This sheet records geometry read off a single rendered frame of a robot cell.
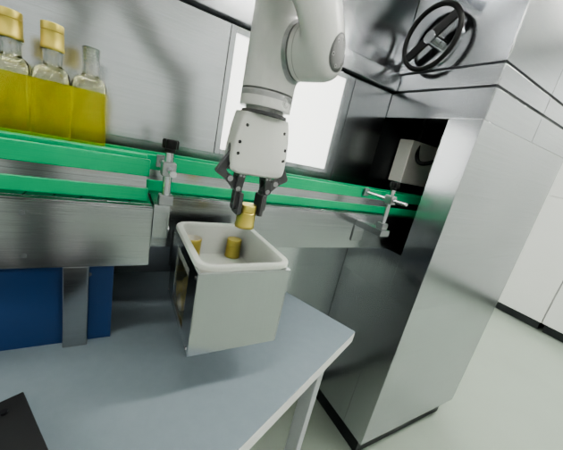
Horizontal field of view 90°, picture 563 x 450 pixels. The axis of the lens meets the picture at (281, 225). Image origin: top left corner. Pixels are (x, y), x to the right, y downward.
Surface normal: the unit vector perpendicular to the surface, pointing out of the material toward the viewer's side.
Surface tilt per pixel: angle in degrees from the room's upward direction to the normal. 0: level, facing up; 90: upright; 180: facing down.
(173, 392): 0
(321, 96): 90
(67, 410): 0
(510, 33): 90
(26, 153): 90
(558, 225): 90
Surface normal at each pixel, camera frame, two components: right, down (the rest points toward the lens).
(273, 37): -0.50, 0.11
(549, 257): -0.86, -0.04
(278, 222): 0.47, 0.33
